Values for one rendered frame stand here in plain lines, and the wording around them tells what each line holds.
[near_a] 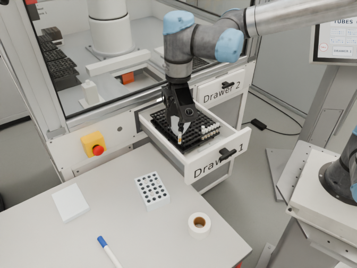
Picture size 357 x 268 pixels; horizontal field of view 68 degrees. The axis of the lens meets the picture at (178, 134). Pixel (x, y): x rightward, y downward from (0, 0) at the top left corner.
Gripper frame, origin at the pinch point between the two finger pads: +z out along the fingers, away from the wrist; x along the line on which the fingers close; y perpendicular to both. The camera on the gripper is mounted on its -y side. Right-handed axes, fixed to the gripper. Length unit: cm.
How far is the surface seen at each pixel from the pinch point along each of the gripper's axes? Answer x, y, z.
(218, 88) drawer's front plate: -32.0, 33.4, 9.6
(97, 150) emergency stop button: 26.1, 11.9, 9.5
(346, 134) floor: -179, 51, 98
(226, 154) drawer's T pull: -13.0, -8.0, 6.9
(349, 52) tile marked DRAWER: -96, 24, -2
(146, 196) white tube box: 14.2, -5.8, 19.2
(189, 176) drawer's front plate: 0.1, -8.5, 11.7
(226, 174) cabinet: -52, 42, 89
